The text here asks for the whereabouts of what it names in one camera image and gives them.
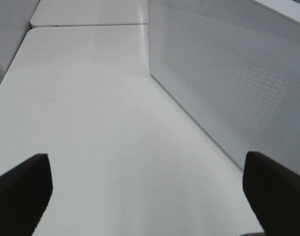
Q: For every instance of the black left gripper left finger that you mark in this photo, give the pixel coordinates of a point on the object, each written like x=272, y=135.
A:
x=25, y=191

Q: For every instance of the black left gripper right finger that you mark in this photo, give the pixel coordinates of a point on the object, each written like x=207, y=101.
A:
x=273, y=193

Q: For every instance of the white microwave door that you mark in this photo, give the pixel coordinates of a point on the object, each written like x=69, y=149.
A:
x=234, y=65

